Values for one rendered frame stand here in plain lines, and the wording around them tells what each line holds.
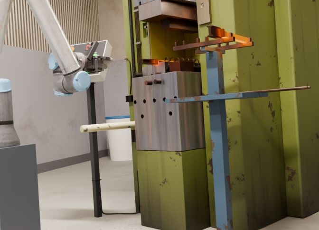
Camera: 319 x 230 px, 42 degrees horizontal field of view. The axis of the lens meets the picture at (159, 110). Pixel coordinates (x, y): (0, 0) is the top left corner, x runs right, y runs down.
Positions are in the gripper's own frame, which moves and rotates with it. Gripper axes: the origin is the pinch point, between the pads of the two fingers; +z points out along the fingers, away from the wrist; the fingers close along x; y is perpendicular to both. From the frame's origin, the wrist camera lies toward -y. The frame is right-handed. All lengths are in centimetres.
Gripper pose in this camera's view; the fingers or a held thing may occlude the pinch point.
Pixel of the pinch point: (112, 59)
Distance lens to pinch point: 228.1
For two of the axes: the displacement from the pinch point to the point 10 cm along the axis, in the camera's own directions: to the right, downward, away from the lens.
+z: 7.1, -0.4, 7.0
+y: 0.6, 10.0, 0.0
